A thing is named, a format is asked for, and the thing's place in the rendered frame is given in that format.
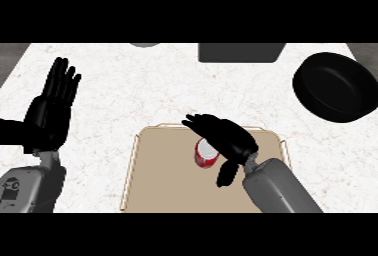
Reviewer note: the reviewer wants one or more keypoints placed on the black pot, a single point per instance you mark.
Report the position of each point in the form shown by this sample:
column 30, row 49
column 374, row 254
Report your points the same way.
column 336, row 87

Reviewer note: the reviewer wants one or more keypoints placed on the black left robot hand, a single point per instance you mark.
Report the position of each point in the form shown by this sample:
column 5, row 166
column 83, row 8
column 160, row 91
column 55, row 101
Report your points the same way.
column 49, row 113

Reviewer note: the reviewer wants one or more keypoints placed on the red can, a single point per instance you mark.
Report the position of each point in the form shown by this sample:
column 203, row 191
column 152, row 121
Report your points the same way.
column 204, row 156

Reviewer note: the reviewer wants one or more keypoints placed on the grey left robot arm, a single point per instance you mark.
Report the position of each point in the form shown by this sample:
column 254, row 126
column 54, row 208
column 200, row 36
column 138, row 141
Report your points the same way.
column 33, row 186

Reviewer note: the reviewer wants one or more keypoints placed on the beige tray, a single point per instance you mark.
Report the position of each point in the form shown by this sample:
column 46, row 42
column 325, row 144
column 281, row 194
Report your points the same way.
column 172, row 173

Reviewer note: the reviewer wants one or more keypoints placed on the grey round object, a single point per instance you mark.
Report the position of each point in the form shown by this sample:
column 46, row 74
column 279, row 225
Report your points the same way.
column 145, row 44

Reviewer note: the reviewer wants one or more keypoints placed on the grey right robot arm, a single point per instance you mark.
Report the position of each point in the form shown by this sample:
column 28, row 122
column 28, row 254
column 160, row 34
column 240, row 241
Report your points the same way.
column 275, row 186

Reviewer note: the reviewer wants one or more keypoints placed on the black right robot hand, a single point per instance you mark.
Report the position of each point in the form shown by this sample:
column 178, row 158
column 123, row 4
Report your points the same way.
column 228, row 136

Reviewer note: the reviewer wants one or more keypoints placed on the dark grey box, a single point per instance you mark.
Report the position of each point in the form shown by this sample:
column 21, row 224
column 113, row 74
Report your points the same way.
column 240, row 52

